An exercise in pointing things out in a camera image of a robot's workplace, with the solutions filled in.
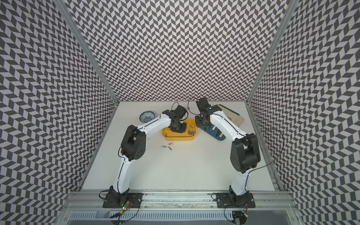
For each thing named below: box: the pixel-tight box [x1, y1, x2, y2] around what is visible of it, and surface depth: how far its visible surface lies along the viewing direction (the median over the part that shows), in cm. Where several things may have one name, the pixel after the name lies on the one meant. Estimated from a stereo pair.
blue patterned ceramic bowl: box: [139, 110, 156, 124], surface depth 108 cm
